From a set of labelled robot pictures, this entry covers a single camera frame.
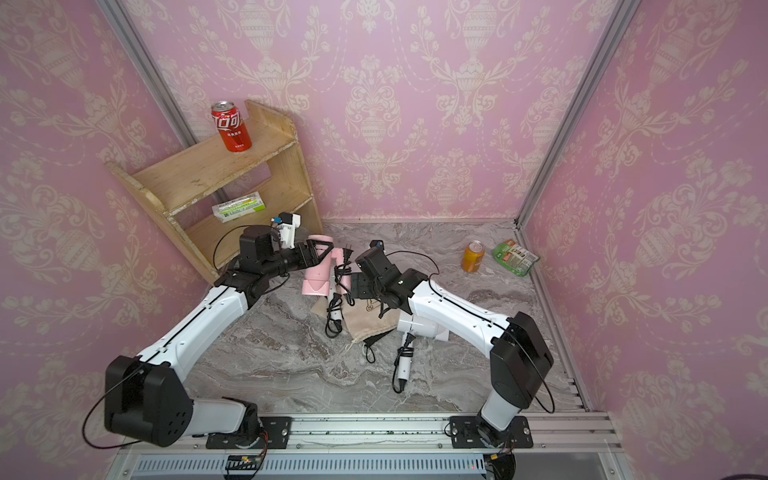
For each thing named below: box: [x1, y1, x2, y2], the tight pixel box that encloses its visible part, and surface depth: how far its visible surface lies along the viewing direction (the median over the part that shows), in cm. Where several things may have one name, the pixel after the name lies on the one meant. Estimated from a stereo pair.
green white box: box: [212, 191, 267, 223], surface depth 93 cm
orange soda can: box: [462, 240, 486, 273], surface depth 102 cm
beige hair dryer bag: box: [342, 296, 401, 342], surface depth 94 cm
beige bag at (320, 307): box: [310, 296, 329, 319], surface depth 99 cm
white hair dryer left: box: [325, 261, 344, 339], surface depth 93 cm
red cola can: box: [211, 101, 253, 153], surface depth 74 cm
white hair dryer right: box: [393, 311, 449, 394], surface depth 86 cm
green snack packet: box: [493, 239, 540, 277], surface depth 110 cm
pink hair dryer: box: [302, 234, 351, 296], surface depth 78 cm
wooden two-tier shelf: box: [105, 100, 323, 281], surface depth 81 cm
